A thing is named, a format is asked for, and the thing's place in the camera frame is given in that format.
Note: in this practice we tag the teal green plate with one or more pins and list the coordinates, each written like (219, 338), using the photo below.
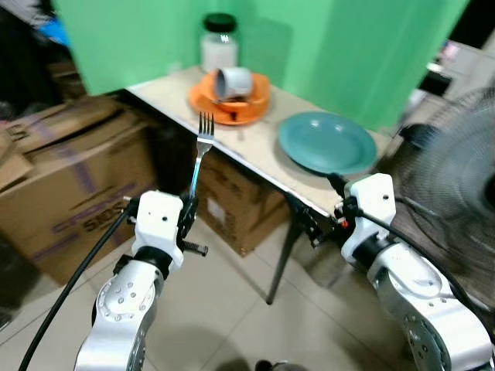
(329, 143)

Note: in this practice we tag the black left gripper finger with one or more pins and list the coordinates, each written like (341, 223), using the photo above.
(195, 213)
(184, 210)

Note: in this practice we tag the beige folding table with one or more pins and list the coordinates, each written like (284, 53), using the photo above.
(255, 147)

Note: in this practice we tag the grey ceramic mug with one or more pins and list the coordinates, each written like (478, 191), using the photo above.
(236, 81)

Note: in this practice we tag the glass jar with black lid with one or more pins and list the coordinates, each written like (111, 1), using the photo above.
(220, 50)

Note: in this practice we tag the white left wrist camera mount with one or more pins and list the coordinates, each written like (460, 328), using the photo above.
(158, 224)

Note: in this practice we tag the black standing fan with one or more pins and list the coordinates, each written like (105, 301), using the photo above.
(448, 185)

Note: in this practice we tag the green backdrop screen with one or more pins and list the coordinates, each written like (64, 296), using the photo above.
(340, 54)

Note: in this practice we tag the small brown cardboard box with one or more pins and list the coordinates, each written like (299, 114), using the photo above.
(240, 201)

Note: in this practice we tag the orange plastic plate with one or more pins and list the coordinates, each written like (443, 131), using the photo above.
(232, 110)

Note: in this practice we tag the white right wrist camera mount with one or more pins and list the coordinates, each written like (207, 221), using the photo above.
(371, 205)

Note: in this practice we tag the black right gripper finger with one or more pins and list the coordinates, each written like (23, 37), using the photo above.
(303, 215)
(337, 185)

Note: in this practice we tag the large printed cardboard box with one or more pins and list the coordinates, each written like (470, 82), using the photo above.
(69, 185)

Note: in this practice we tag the silver metal fork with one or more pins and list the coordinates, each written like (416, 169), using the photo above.
(203, 147)

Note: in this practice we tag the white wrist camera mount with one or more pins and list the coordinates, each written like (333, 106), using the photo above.
(371, 205)
(158, 224)

